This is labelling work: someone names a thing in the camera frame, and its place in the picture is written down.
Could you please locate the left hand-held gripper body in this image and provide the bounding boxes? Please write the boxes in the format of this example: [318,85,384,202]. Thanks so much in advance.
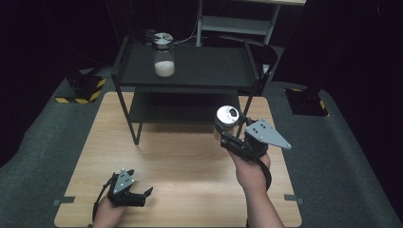
[107,168,146,208]

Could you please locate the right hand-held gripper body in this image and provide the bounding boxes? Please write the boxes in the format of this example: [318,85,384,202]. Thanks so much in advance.
[234,118,293,164]

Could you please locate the small glass jar metal lid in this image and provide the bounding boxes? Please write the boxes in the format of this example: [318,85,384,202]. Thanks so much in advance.
[213,104,241,142]

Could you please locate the black two-tier shelf rack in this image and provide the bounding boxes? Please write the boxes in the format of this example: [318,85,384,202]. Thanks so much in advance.
[110,34,279,147]

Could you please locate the large glass jar white grains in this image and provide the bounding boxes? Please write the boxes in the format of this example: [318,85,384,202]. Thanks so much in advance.
[151,32,176,78]

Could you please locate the person's left hand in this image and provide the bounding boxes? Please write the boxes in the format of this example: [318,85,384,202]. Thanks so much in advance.
[91,198,127,228]

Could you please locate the person's right hand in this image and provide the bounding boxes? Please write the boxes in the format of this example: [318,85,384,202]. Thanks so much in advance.
[229,151,272,194]

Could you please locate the black block yellow edge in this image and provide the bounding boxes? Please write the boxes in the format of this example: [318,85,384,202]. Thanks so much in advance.
[284,86,330,118]

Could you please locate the grey tape piece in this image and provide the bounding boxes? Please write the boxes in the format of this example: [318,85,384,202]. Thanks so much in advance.
[51,196,76,207]
[283,194,305,205]

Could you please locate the grey felt mat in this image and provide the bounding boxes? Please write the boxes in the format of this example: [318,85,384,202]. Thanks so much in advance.
[0,66,403,228]

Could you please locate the black yellow striped block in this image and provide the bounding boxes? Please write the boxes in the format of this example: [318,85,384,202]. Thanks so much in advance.
[55,74,107,105]

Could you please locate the grey metal stand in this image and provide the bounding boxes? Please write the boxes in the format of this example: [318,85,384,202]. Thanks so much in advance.
[195,0,308,48]

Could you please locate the black left gripper strap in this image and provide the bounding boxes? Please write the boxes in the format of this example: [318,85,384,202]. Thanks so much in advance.
[91,174,116,222]

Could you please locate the black gripper strap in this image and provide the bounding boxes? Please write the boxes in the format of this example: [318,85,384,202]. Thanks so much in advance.
[91,174,116,222]
[258,158,273,192]

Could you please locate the black right gripper strap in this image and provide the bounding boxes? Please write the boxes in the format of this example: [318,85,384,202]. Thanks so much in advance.
[258,158,273,192]

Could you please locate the white cable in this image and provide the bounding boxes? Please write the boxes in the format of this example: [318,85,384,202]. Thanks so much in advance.
[172,18,200,46]

